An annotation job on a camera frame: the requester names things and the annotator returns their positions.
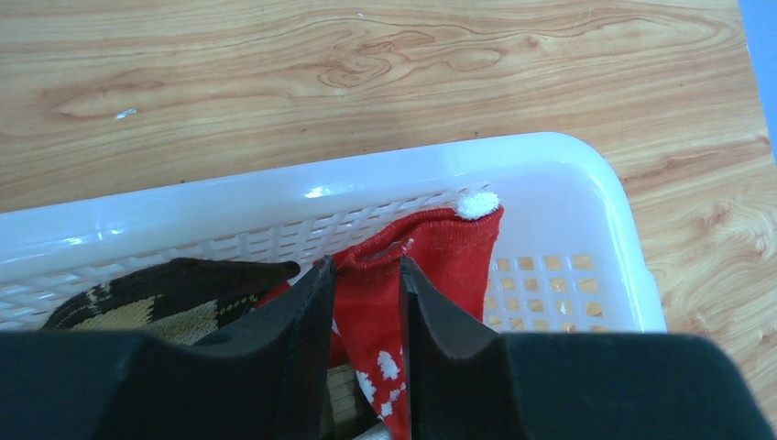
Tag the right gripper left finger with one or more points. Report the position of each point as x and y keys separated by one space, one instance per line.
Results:
x=56 y=384

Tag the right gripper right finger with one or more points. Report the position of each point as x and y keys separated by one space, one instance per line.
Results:
x=467 y=381

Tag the red christmas sock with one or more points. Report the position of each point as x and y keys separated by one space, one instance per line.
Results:
x=453 y=247

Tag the pile of colourful socks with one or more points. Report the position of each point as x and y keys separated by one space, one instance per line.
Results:
x=226 y=350

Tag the white centre laundry basket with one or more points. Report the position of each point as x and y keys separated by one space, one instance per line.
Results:
x=568 y=255

